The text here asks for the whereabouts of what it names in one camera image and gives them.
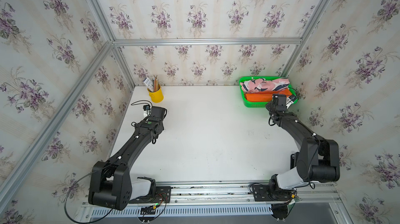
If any green plastic basket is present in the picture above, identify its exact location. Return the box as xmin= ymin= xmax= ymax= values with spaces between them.
xmin=238 ymin=76 xmax=299 ymax=108

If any yellow pencil cup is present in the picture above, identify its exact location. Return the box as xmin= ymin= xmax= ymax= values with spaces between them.
xmin=148 ymin=85 xmax=164 ymax=103

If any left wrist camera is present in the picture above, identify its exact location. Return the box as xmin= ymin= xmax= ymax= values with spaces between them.
xmin=143 ymin=104 xmax=151 ymax=117

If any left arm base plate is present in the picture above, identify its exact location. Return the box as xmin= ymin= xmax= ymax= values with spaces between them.
xmin=129 ymin=186 xmax=172 ymax=204

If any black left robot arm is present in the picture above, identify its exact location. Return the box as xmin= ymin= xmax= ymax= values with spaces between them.
xmin=88 ymin=106 xmax=167 ymax=210

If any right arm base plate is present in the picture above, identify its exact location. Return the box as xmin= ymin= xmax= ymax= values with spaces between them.
xmin=249 ymin=183 xmax=295 ymax=202

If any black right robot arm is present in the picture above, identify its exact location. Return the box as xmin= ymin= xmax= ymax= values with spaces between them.
xmin=265 ymin=94 xmax=340 ymax=191

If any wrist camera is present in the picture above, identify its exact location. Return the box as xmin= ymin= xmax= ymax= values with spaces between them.
xmin=143 ymin=104 xmax=151 ymax=117
xmin=286 ymin=94 xmax=298 ymax=107

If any orange cloth garment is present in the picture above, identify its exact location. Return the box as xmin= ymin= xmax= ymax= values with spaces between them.
xmin=244 ymin=89 xmax=293 ymax=103

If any wooden pencils bundle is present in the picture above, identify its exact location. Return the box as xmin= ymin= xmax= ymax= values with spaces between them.
xmin=152 ymin=75 xmax=159 ymax=92

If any pink patterned garment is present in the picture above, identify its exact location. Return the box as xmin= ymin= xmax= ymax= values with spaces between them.
xmin=239 ymin=78 xmax=290 ymax=93

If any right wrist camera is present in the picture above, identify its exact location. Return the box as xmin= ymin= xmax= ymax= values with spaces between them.
xmin=286 ymin=94 xmax=298 ymax=107

